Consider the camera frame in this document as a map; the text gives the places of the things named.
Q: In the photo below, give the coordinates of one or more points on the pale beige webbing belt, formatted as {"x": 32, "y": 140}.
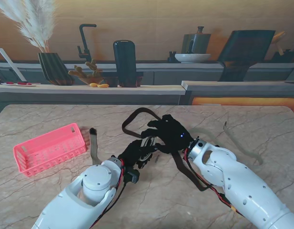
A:
{"x": 246, "y": 152}

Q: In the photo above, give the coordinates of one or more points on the white pampas grass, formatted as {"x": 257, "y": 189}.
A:
{"x": 37, "y": 26}

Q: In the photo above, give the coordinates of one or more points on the dark utensil holder with utensils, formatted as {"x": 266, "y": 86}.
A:
{"x": 283, "y": 56}

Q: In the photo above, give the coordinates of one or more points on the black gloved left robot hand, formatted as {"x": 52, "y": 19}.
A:
{"x": 134, "y": 153}

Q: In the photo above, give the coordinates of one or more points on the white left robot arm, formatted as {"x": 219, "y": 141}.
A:
{"x": 94, "y": 186}

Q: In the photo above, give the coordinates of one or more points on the plate with red slices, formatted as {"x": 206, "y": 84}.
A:
{"x": 18, "y": 84}

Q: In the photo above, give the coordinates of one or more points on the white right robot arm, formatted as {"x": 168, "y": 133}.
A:
{"x": 244, "y": 186}

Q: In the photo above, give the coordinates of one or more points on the grey pot with lid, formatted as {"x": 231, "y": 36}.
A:
{"x": 199, "y": 44}

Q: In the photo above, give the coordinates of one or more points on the white leaning board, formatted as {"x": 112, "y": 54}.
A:
{"x": 11, "y": 63}

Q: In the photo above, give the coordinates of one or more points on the black kitchen faucet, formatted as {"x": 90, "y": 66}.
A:
{"x": 84, "y": 40}

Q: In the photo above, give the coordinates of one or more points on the pink plastic storage basket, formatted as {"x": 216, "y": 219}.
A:
{"x": 46, "y": 152}

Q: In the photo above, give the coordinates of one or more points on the beige braided belt black leather ends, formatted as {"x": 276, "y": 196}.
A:
{"x": 94, "y": 148}

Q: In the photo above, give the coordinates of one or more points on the tall dark canister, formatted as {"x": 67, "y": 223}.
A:
{"x": 124, "y": 62}

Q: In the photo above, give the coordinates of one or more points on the dark brown webbing belt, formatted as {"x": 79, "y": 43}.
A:
{"x": 182, "y": 167}

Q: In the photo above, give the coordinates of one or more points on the grey counter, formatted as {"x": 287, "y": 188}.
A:
{"x": 232, "y": 87}

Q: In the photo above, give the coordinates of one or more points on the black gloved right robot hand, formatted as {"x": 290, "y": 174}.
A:
{"x": 173, "y": 134}

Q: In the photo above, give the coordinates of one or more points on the dark ribbed vase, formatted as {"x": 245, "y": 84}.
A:
{"x": 53, "y": 69}

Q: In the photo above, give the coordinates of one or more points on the orange fruit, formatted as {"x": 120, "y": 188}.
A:
{"x": 93, "y": 85}
{"x": 103, "y": 86}

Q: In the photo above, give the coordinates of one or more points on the small black holder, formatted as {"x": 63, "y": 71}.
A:
{"x": 171, "y": 58}

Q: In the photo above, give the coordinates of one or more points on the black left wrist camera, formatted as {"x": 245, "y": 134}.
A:
{"x": 132, "y": 176}

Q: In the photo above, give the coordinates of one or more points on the cactus plant in bowl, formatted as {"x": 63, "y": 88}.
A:
{"x": 90, "y": 78}

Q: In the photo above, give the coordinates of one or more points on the white speckled bowl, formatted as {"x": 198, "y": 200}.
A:
{"x": 192, "y": 58}

